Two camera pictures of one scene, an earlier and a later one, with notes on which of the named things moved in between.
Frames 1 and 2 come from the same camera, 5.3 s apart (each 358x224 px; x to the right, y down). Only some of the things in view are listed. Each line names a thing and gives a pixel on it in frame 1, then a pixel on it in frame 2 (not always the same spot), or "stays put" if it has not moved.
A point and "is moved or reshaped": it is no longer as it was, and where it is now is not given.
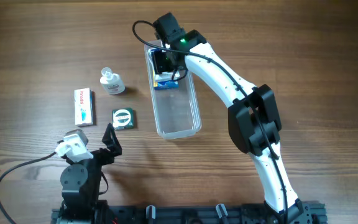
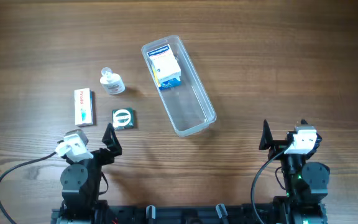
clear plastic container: [177, 111] is moved or reshaped
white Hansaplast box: [171, 76] stays put
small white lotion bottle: [112, 83] stays put
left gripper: [103, 154] stays put
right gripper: [161, 62] -> [279, 148]
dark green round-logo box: [123, 119] stays put
